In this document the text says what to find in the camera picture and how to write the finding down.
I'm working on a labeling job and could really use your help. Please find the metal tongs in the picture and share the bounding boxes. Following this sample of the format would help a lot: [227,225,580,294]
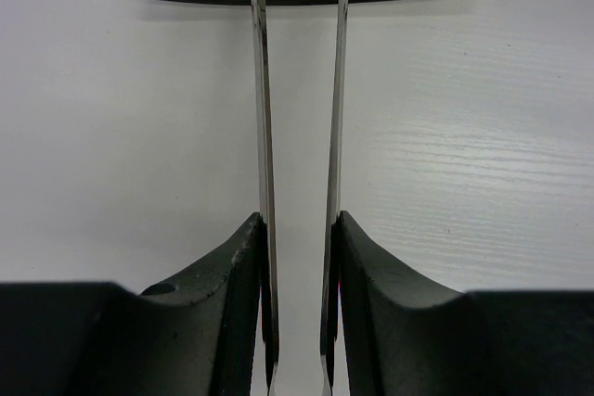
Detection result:
[251,0,349,395]

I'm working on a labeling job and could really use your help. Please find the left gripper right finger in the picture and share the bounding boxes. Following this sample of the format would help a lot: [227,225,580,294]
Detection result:
[334,212,593,395]

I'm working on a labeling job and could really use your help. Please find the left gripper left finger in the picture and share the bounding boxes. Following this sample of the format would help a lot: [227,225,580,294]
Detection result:
[1,214,263,395]

